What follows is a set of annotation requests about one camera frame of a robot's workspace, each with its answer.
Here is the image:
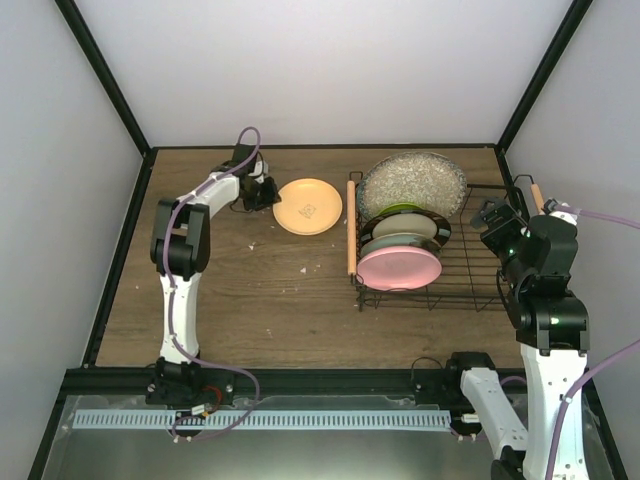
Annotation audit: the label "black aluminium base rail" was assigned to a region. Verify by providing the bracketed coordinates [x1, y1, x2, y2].
[58, 367, 470, 408]

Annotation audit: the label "black cage frame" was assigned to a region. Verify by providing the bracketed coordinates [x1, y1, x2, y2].
[27, 0, 631, 480]

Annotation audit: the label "white slotted cable duct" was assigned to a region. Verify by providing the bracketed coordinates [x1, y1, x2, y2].
[73, 409, 451, 432]

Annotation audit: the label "pink plate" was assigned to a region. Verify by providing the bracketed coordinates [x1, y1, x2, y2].
[356, 246, 443, 291]

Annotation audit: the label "wooden rack handle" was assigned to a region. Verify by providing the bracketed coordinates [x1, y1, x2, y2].
[530, 182, 545, 214]
[346, 180, 357, 276]

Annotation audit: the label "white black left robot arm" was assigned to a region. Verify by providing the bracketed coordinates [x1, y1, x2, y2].
[150, 156, 280, 366]

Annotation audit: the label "green plate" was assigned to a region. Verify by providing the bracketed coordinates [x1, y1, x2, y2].
[378, 202, 424, 216]

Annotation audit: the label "glossy black plate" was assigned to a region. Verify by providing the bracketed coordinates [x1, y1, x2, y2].
[359, 210, 452, 252]

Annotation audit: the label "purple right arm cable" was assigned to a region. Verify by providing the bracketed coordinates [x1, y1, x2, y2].
[547, 204, 640, 480]

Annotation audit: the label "black wire dish rack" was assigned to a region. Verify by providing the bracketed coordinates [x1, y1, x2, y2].
[350, 164, 529, 312]

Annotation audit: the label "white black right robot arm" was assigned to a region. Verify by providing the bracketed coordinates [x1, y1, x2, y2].
[444, 198, 590, 479]

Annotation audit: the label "speckled grey large plate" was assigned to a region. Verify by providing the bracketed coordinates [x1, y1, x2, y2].
[356, 151, 467, 219]

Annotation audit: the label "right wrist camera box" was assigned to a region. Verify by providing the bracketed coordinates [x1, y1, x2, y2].
[542, 198, 578, 226]

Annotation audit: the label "left wooden rack handle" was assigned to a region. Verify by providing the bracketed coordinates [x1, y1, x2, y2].
[346, 180, 357, 276]

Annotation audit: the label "light teal plate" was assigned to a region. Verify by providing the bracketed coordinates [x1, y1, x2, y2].
[360, 232, 429, 257]

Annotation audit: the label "orange plate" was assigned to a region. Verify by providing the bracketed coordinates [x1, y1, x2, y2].
[273, 178, 343, 236]

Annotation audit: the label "right wooden rack handle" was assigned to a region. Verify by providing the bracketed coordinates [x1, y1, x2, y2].
[530, 182, 545, 214]

